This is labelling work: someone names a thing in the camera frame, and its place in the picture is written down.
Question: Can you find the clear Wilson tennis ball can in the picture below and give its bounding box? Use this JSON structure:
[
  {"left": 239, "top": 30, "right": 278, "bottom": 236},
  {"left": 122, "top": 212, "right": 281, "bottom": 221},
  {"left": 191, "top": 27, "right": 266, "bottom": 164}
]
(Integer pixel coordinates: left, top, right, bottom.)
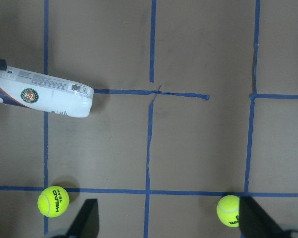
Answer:
[{"left": 0, "top": 67, "right": 94, "bottom": 118}]

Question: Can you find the tennis ball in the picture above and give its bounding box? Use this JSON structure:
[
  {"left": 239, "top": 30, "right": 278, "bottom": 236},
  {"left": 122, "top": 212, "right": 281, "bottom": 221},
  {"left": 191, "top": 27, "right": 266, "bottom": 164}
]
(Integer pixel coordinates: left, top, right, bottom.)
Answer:
[
  {"left": 216, "top": 195, "right": 240, "bottom": 228},
  {"left": 37, "top": 186, "right": 70, "bottom": 218}
]

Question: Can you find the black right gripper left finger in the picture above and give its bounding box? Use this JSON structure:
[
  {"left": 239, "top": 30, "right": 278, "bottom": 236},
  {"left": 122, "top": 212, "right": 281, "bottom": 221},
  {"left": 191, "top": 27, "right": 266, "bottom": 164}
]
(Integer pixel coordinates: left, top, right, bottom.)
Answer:
[{"left": 65, "top": 198, "right": 99, "bottom": 238}]

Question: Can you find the tennis ball front right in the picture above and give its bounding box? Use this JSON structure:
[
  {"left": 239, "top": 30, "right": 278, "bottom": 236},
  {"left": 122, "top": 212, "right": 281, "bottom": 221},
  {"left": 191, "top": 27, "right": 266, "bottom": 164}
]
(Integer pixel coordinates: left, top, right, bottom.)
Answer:
[{"left": 216, "top": 195, "right": 240, "bottom": 228}]

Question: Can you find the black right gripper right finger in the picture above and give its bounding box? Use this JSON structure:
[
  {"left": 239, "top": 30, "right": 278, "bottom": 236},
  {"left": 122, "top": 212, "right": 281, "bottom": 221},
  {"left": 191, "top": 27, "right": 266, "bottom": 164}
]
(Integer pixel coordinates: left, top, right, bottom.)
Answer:
[{"left": 239, "top": 196, "right": 284, "bottom": 238}]

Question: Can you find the tennis ball centre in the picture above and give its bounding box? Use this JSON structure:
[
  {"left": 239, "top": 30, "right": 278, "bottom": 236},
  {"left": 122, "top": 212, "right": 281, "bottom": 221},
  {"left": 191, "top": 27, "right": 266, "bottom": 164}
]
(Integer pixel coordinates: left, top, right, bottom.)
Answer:
[{"left": 37, "top": 186, "right": 70, "bottom": 218}]

